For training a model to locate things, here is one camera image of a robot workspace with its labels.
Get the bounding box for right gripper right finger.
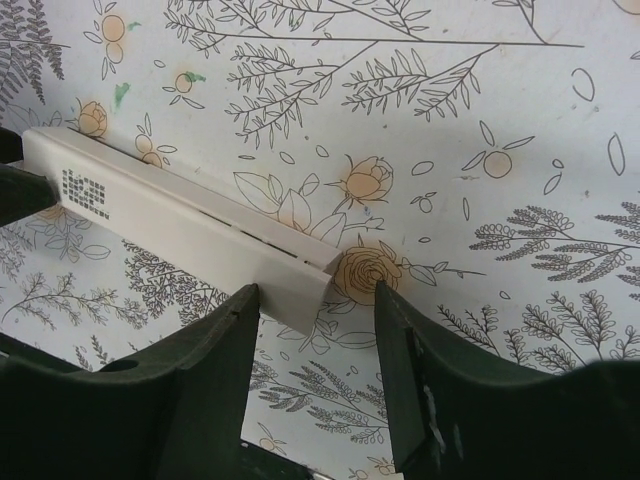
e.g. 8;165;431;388
374;283;639;479

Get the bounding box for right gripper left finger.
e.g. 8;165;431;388
1;285;311;479

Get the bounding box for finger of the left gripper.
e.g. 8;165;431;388
0;127;58;227

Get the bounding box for white remote control back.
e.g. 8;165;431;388
22;127;341;335

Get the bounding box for floral table mat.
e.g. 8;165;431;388
0;0;640;480

